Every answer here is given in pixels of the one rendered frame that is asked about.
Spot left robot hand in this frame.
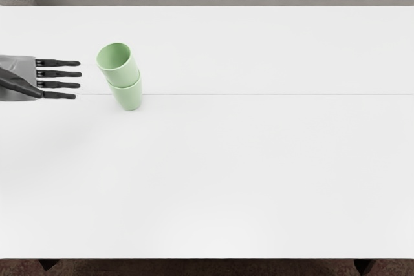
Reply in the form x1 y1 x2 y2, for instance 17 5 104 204
0 55 83 102

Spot light green cup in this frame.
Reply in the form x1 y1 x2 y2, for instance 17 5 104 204
95 42 141 89
107 74 143 112

